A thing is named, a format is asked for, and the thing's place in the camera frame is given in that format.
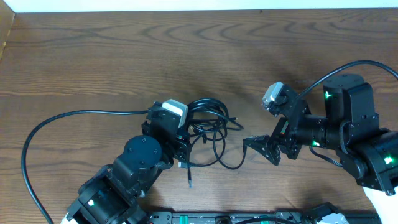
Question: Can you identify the black camera cable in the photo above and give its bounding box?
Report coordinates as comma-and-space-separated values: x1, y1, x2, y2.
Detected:
295, 60, 398, 102
21, 109, 149, 224

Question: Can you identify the wooden panel at left edge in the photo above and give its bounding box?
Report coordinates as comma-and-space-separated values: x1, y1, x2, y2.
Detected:
0, 0, 15, 58

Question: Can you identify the black usb cable bundle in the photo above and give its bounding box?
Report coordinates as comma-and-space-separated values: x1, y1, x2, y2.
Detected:
177, 98, 248, 189

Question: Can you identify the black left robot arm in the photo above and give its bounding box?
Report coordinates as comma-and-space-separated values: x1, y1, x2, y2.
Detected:
62, 99, 190, 223

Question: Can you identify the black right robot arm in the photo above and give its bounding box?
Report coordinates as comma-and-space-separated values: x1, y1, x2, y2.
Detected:
243, 74, 397, 223

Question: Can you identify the black left camera cable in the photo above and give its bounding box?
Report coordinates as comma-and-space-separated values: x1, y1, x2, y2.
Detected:
21, 109, 149, 224

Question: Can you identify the black right camera cable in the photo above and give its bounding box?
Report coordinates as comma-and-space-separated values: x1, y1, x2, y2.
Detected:
295, 60, 398, 102

